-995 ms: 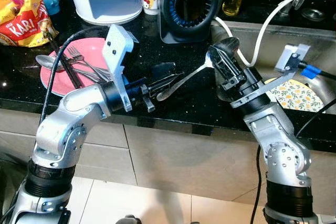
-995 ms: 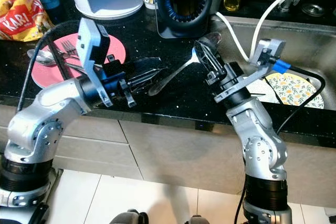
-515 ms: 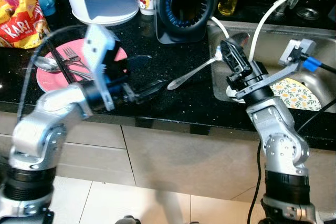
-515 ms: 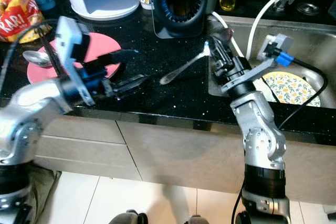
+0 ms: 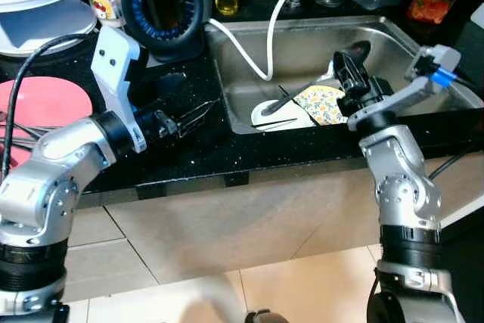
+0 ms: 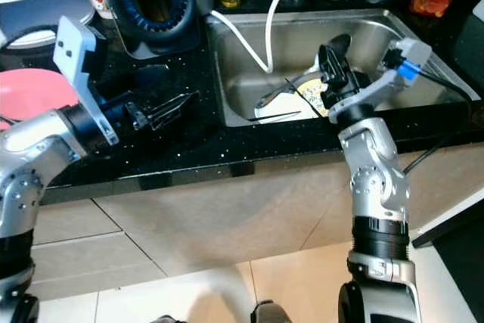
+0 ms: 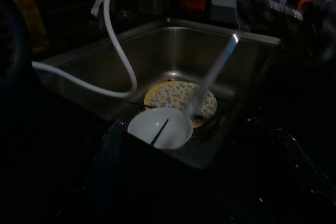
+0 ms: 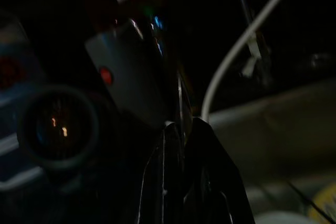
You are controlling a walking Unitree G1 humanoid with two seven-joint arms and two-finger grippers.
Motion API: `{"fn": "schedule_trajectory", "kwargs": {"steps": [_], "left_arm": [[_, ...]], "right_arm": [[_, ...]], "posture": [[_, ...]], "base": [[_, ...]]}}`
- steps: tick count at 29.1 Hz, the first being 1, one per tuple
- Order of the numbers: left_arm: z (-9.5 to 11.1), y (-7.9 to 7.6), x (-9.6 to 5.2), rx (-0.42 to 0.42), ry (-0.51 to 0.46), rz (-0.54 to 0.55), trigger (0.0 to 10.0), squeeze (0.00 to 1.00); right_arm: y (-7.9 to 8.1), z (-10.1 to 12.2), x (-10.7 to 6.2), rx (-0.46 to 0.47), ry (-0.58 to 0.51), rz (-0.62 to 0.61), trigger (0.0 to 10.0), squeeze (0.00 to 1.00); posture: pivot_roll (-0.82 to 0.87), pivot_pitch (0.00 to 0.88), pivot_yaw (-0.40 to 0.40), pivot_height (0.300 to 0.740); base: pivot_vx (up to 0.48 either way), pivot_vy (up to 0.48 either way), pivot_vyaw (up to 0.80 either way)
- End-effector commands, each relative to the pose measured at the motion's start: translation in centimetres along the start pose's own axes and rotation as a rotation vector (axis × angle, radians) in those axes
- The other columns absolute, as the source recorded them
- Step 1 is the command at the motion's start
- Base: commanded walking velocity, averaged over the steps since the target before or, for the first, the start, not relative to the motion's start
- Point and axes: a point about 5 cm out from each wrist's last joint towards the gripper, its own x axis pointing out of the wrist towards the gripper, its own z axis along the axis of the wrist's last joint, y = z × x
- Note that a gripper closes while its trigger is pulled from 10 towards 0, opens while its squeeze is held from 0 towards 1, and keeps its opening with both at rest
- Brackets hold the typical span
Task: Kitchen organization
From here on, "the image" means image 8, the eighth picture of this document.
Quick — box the black round appliance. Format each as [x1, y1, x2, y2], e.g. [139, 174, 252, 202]
[17, 84, 100, 196]

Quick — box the grey appliance with red button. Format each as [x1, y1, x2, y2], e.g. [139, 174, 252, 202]
[84, 18, 171, 127]

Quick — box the yellow floral plate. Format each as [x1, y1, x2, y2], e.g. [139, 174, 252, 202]
[307, 184, 336, 224]

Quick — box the stainless steel sink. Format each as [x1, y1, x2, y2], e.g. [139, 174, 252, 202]
[207, 79, 336, 224]

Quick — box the white flexible hose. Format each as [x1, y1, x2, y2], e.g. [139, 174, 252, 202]
[201, 0, 302, 120]

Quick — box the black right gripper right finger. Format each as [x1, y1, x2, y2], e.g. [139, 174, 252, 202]
[183, 118, 255, 224]

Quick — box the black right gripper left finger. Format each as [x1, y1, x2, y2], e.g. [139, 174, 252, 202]
[139, 121, 184, 224]

